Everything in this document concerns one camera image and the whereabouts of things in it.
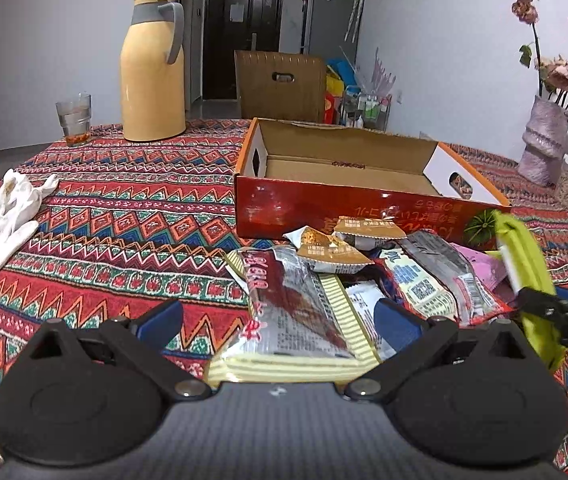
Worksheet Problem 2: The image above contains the white small snack packet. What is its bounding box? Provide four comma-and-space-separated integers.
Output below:
346, 281, 395, 361

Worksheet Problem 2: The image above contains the lime green snack packet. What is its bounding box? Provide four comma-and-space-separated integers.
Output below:
492, 209, 566, 374

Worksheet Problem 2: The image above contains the striped yellow snack packet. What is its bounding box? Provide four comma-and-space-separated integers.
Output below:
205, 245, 381, 387

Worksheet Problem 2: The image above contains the white blue QR snack packet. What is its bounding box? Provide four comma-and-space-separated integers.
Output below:
379, 248, 458, 320

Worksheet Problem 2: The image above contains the pink snack packet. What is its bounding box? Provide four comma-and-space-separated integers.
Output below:
452, 244, 508, 292

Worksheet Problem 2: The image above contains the silver grey snack packet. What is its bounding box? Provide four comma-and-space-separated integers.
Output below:
399, 230, 508, 326

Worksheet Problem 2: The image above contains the brown flat snack packet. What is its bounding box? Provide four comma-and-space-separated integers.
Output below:
333, 217, 406, 252

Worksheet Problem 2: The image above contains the patterned red tablecloth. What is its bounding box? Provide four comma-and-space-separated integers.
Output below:
0, 118, 568, 480

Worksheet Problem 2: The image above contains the brown triangle snack packet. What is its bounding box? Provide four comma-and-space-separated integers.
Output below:
284, 226, 373, 274

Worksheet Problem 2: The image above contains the pink textured vase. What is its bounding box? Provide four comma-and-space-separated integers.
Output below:
517, 96, 568, 186

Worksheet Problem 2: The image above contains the red orange cardboard box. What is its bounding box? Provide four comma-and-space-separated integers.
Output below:
234, 118, 511, 243

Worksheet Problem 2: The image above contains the glass cup with tea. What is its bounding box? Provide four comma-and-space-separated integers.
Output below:
56, 93, 92, 146

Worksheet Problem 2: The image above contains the yellow thermos jug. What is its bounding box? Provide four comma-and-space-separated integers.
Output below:
120, 0, 186, 143

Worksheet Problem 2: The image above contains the brown cardboard box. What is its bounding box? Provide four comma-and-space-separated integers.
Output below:
234, 51, 326, 122

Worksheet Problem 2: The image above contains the dark entrance door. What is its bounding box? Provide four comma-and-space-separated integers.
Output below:
203, 0, 283, 100

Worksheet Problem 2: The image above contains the grey refrigerator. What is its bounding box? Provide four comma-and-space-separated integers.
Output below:
300, 0, 365, 62

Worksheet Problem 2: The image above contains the wire storage rack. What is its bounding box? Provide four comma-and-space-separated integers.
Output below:
338, 84, 392, 131

